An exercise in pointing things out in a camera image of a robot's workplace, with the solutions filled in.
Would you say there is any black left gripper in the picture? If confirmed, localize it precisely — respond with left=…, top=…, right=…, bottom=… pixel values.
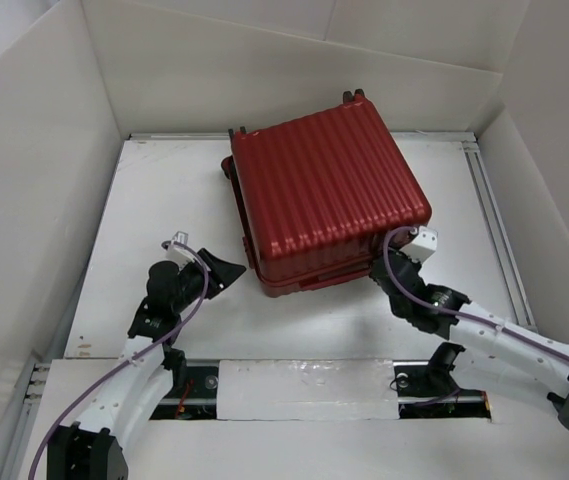
left=171, top=249, right=243, bottom=314

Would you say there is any red hard-shell suitcase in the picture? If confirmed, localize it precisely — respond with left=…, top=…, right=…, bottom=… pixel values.
left=221, top=89, right=432, bottom=297

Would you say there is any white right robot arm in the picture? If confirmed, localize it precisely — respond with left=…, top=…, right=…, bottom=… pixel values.
left=370, top=249, right=569, bottom=431

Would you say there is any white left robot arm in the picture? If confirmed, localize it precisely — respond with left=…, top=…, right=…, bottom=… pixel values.
left=38, top=242, right=246, bottom=479

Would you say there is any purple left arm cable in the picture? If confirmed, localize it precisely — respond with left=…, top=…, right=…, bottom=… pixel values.
left=29, top=239, right=211, bottom=480

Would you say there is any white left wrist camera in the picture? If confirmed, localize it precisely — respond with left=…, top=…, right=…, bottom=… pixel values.
left=161, top=231, right=198, bottom=268

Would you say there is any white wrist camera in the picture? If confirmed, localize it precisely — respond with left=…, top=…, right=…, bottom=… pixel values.
left=401, top=226, right=438, bottom=264
left=161, top=231, right=198, bottom=268

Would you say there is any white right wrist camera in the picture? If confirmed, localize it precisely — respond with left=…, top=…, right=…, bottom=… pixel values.
left=401, top=226, right=438, bottom=264

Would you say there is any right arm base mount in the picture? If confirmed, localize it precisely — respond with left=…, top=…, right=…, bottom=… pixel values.
left=389, top=361, right=491, bottom=420

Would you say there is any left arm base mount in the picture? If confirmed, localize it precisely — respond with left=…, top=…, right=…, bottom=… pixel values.
left=150, top=363, right=219, bottom=421

